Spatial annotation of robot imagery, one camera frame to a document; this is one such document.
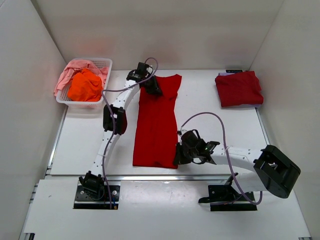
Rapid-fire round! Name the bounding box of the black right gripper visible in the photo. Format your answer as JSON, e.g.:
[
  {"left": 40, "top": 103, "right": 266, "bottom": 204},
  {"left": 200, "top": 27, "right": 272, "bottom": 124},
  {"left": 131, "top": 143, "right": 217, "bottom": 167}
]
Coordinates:
[{"left": 173, "top": 142, "right": 198, "bottom": 165}]

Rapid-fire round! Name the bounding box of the bright red t-shirt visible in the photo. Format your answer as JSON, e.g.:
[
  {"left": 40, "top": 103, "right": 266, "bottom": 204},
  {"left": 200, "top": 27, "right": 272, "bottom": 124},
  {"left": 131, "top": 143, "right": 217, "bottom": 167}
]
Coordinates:
[{"left": 132, "top": 74, "right": 182, "bottom": 169}]

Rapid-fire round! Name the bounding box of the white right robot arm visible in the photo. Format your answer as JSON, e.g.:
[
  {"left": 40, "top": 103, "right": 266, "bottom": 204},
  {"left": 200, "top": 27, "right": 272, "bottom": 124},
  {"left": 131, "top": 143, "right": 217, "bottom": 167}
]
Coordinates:
[{"left": 173, "top": 129, "right": 301, "bottom": 200}]

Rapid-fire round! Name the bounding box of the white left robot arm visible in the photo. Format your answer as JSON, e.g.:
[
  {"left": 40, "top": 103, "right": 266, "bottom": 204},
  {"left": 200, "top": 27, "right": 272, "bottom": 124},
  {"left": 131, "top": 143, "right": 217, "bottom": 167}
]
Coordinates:
[{"left": 79, "top": 61, "right": 162, "bottom": 201}]

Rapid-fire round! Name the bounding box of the orange t-shirt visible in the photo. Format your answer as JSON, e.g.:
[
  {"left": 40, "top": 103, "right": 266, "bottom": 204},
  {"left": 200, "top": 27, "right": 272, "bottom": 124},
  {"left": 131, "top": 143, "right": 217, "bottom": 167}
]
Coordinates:
[{"left": 67, "top": 68, "right": 103, "bottom": 102}]

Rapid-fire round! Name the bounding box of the pink t-shirt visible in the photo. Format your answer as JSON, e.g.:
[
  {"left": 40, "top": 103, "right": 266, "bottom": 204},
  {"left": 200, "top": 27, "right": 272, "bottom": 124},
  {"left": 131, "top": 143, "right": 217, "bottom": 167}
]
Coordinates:
[{"left": 54, "top": 58, "right": 110, "bottom": 97}]

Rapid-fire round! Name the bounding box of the folded dark red t-shirt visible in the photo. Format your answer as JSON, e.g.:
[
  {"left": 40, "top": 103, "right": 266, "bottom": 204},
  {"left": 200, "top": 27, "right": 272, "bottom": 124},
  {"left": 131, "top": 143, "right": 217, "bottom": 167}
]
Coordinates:
[{"left": 214, "top": 70, "right": 265, "bottom": 108}]

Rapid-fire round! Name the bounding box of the small black label plate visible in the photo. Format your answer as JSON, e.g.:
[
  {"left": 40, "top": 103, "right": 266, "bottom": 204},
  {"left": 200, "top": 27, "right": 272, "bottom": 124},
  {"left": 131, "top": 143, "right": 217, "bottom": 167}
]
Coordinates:
[{"left": 225, "top": 69, "right": 243, "bottom": 74}]

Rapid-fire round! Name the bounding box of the white plastic laundry basket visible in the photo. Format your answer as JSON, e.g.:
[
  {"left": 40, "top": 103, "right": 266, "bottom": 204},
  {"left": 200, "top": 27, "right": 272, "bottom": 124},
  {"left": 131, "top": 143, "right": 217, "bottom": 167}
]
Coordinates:
[{"left": 54, "top": 57, "right": 113, "bottom": 109}]

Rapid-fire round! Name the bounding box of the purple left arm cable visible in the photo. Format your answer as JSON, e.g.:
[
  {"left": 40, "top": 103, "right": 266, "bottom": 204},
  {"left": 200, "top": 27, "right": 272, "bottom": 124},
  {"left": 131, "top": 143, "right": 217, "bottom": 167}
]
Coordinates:
[{"left": 100, "top": 57, "right": 159, "bottom": 210}]

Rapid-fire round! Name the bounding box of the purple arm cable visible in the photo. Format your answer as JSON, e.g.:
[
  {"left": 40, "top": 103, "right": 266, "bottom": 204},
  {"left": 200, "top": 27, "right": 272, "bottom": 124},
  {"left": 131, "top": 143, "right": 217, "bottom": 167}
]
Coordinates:
[
  {"left": 100, "top": 57, "right": 159, "bottom": 210},
  {"left": 177, "top": 111, "right": 263, "bottom": 206}
]

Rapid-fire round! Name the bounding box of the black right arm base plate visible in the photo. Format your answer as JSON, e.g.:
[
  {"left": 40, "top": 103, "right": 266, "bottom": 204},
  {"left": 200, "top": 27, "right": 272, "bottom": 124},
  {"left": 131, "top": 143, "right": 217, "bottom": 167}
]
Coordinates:
[{"left": 198, "top": 185, "right": 257, "bottom": 212}]

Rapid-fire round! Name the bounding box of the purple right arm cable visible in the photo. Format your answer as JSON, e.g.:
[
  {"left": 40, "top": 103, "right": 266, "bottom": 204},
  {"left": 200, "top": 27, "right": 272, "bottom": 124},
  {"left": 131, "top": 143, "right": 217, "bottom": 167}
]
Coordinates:
[{"left": 177, "top": 111, "right": 263, "bottom": 206}]

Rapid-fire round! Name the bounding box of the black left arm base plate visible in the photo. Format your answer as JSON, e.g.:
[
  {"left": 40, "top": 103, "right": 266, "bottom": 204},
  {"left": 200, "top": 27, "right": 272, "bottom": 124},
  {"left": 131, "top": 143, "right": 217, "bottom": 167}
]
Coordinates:
[{"left": 73, "top": 181, "right": 121, "bottom": 210}]

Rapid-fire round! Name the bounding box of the aluminium table edge rail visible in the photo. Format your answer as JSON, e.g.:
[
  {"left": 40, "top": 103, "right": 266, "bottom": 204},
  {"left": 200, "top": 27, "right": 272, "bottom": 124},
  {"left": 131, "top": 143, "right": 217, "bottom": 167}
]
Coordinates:
[{"left": 44, "top": 107, "right": 283, "bottom": 183}]

